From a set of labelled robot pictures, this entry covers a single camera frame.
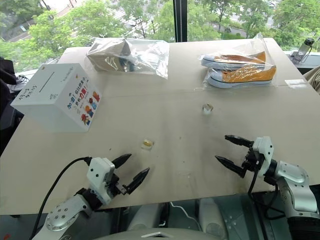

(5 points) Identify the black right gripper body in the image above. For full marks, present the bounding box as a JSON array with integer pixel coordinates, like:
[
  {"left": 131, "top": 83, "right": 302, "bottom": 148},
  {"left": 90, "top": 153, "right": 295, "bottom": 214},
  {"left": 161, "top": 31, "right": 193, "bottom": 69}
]
[{"left": 241, "top": 146, "right": 264, "bottom": 173}]

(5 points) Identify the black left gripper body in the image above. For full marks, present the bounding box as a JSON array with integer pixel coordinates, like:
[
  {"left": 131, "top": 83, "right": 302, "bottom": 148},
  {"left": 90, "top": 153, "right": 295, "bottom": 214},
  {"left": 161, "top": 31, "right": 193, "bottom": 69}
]
[{"left": 107, "top": 171, "right": 128, "bottom": 199}]

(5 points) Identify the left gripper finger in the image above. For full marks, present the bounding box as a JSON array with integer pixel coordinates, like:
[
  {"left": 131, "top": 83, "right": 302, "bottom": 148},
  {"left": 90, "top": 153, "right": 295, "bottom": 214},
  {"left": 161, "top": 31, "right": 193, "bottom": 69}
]
[
  {"left": 123, "top": 167, "right": 151, "bottom": 196},
  {"left": 112, "top": 153, "right": 132, "bottom": 171}
]

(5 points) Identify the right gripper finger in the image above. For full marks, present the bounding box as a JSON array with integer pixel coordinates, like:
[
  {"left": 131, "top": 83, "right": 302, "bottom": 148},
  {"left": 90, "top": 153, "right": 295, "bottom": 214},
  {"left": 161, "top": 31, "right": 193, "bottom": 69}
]
[
  {"left": 224, "top": 134, "right": 254, "bottom": 148},
  {"left": 214, "top": 155, "right": 248, "bottom": 179}
]

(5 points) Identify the white printed cardboard box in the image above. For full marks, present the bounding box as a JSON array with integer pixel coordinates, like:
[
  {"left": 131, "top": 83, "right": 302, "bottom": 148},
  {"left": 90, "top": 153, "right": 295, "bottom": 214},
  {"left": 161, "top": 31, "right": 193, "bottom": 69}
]
[{"left": 11, "top": 63, "right": 102, "bottom": 133}]

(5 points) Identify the grey rounded shape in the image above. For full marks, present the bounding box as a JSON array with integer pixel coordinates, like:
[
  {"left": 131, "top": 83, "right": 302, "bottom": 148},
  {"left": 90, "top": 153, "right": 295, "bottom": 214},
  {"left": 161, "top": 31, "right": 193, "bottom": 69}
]
[
  {"left": 196, "top": 197, "right": 229, "bottom": 237},
  {"left": 126, "top": 203, "right": 164, "bottom": 231}
]

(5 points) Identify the small clear plastic cup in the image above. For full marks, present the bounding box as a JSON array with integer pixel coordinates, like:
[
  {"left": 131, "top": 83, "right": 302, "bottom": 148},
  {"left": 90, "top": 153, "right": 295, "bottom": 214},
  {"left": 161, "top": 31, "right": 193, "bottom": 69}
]
[{"left": 201, "top": 101, "right": 214, "bottom": 116}]

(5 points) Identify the grey robot torso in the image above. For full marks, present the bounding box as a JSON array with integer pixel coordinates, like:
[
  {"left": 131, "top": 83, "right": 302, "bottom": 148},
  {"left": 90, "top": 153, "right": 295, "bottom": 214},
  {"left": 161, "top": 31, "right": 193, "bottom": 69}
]
[{"left": 106, "top": 226, "right": 251, "bottom": 240}]

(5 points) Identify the orange canvas sneaker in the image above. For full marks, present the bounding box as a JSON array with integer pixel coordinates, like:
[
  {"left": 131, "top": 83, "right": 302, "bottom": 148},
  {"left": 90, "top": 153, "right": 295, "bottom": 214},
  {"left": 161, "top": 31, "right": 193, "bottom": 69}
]
[
  {"left": 206, "top": 65, "right": 277, "bottom": 89},
  {"left": 201, "top": 50, "right": 267, "bottom": 68}
]

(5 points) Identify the clear bag with sneakers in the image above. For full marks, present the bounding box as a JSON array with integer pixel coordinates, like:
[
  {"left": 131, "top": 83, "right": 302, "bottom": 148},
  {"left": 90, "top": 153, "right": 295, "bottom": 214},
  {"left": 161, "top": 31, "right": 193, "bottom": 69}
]
[{"left": 199, "top": 31, "right": 277, "bottom": 90}]

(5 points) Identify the beige fabric object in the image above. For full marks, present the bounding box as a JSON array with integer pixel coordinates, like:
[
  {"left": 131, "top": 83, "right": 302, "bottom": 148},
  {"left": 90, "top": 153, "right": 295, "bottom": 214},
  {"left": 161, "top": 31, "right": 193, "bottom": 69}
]
[{"left": 301, "top": 65, "right": 320, "bottom": 95}]

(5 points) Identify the clear bag with brown item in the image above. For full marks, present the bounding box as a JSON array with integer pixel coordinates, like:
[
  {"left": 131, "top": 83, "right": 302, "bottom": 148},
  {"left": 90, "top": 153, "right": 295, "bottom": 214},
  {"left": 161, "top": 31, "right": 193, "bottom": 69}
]
[{"left": 85, "top": 37, "right": 171, "bottom": 81}]

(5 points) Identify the brown folded item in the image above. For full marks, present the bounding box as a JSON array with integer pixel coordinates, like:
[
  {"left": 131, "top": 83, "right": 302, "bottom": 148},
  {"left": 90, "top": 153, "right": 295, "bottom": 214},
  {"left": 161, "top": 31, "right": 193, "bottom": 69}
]
[{"left": 86, "top": 38, "right": 132, "bottom": 73}]

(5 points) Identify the clear bottle with black cap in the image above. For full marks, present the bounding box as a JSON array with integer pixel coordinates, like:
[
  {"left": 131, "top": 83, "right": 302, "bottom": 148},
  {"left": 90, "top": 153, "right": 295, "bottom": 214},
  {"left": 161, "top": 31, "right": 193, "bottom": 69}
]
[{"left": 290, "top": 37, "right": 316, "bottom": 64}]

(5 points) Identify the black chair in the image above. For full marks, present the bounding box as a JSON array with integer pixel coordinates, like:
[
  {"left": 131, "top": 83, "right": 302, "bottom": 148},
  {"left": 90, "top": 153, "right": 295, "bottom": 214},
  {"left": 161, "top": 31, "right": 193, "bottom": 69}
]
[{"left": 0, "top": 56, "right": 19, "bottom": 131}]

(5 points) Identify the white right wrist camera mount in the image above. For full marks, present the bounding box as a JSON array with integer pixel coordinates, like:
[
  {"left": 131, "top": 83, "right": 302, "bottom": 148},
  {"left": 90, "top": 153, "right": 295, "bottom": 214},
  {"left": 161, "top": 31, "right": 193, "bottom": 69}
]
[{"left": 252, "top": 136, "right": 275, "bottom": 177}]

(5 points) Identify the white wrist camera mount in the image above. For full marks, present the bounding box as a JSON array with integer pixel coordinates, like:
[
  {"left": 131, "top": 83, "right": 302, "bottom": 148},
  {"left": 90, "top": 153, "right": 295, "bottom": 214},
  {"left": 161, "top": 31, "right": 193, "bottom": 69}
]
[
  {"left": 86, "top": 157, "right": 116, "bottom": 204},
  {"left": 252, "top": 136, "right": 275, "bottom": 177}
]

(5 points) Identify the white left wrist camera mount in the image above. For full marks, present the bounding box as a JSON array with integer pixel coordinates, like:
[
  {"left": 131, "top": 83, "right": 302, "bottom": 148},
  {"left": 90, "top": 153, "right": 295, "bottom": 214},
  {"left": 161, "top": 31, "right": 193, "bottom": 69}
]
[{"left": 86, "top": 157, "right": 116, "bottom": 204}]

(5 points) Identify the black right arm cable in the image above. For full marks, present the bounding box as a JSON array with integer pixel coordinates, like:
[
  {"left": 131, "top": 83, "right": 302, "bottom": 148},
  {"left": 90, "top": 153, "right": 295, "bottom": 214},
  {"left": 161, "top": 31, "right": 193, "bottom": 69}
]
[{"left": 247, "top": 154, "right": 286, "bottom": 221}]

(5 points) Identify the black window frame post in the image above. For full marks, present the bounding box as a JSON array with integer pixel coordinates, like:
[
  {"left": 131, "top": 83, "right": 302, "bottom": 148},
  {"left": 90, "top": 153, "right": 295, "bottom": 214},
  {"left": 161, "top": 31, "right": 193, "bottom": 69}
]
[{"left": 173, "top": 0, "right": 189, "bottom": 43}]

